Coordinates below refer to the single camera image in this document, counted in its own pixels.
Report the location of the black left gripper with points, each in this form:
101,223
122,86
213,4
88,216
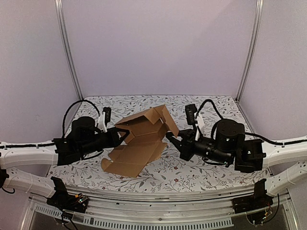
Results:
114,141

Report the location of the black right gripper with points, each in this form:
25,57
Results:
187,146

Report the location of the brown cardboard box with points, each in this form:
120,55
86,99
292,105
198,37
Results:
144,143

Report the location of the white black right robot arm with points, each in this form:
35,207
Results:
292,150

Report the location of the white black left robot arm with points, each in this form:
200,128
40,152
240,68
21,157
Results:
14,155

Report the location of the floral patterned table mat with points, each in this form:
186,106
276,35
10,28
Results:
169,173

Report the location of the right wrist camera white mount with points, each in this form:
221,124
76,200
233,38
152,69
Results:
193,120

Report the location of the aluminium front rail frame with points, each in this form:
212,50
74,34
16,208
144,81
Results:
197,210

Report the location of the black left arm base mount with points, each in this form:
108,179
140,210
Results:
64,201

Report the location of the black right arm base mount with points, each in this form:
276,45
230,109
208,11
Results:
259,199

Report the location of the left aluminium corner post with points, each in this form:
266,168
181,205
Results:
67,49

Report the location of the aluminium corner post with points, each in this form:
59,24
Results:
67,49
251,49

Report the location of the right aluminium corner post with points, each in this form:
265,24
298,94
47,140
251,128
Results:
251,49

